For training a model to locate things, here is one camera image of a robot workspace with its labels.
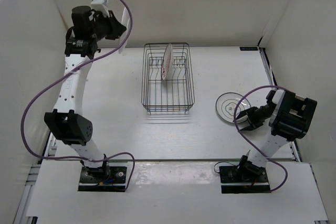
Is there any aluminium table frame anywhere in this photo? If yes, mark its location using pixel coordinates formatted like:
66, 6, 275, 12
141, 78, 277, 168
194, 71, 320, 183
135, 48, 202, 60
13, 140, 79, 224

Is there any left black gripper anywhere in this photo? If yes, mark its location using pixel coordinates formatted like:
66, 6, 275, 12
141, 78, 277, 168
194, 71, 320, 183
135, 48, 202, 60
90, 10, 128, 42

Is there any white front board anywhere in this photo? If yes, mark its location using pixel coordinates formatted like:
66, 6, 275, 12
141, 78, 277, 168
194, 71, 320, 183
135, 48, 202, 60
27, 161, 328, 223

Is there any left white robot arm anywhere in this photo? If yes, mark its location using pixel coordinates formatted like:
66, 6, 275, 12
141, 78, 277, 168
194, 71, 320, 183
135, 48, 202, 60
44, 0, 127, 182

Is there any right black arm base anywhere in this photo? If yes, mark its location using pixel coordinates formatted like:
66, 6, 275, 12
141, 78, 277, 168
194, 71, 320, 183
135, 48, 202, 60
214, 162, 270, 194

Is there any white plate teal rim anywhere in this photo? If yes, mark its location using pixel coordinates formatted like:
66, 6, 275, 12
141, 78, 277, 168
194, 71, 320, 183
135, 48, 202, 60
215, 92, 251, 124

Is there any right dark table label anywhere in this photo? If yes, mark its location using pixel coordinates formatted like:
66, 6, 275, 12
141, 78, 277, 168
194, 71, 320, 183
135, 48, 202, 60
239, 46, 258, 51

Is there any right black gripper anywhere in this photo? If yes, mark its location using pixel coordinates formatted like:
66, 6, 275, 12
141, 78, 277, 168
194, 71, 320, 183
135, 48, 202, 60
236, 104, 276, 132

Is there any red-patterned plate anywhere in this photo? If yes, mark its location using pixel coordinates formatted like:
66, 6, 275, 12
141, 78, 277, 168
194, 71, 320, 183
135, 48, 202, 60
161, 43, 173, 81
118, 8, 130, 55

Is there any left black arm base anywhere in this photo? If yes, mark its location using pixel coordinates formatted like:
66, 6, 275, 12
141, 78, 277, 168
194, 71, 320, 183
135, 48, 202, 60
78, 162, 128, 192

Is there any metal wire dish rack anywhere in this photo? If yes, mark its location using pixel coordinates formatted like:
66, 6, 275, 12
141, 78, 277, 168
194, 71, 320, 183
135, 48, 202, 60
141, 42, 195, 115

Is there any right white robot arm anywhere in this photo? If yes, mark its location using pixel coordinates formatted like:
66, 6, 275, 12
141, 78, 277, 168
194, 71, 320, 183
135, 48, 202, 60
234, 89, 318, 182

